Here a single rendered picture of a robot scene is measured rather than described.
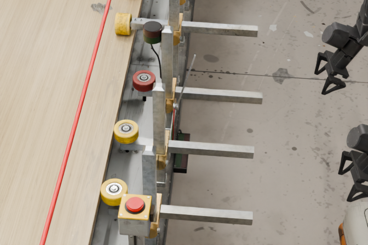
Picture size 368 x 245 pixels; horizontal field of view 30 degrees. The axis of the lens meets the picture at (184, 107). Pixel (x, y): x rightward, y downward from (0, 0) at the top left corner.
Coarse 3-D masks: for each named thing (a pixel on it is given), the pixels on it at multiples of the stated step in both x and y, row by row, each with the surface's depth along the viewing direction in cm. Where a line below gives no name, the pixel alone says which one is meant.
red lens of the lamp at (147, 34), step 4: (144, 24) 218; (160, 24) 218; (160, 28) 217; (144, 32) 217; (148, 32) 215; (152, 32) 215; (156, 32) 216; (160, 32) 217; (148, 36) 216; (152, 36) 216; (156, 36) 217
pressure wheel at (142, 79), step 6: (138, 72) 239; (144, 72) 240; (150, 72) 240; (138, 78) 238; (144, 78) 237; (150, 78) 238; (138, 84) 235; (144, 84) 235; (150, 84) 236; (138, 90) 237; (144, 90) 237; (150, 90) 238; (144, 96) 243
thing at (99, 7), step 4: (92, 4) 267; (96, 4) 267; (100, 4) 266; (104, 4) 267; (92, 8) 267; (96, 8) 265; (100, 8) 266; (104, 8) 264; (112, 8) 267; (100, 12) 265; (108, 12) 265
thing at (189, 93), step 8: (176, 88) 241; (192, 88) 241; (200, 88) 241; (152, 96) 242; (176, 96) 241; (184, 96) 241; (192, 96) 240; (200, 96) 240; (208, 96) 240; (216, 96) 239; (224, 96) 239; (232, 96) 239; (240, 96) 238; (248, 96) 239; (256, 96) 239
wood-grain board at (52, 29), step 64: (0, 0) 270; (64, 0) 271; (128, 0) 272; (0, 64) 242; (64, 64) 243; (128, 64) 246; (0, 128) 220; (64, 128) 220; (0, 192) 201; (64, 192) 201
